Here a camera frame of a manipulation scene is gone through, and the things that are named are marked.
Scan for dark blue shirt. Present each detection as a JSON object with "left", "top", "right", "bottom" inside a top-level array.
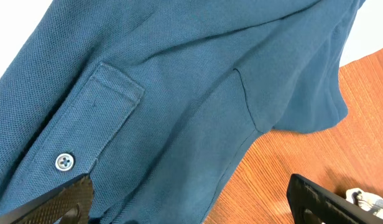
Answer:
[{"left": 0, "top": 0, "right": 362, "bottom": 223}]

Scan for light blue denim shorts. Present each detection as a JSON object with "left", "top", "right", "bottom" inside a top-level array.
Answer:
[{"left": 346, "top": 188, "right": 383, "bottom": 219}]

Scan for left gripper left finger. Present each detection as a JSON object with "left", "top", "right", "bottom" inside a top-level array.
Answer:
[{"left": 0, "top": 175, "right": 94, "bottom": 224}]

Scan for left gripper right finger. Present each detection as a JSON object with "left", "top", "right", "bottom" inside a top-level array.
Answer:
[{"left": 287, "top": 174, "right": 383, "bottom": 224}]

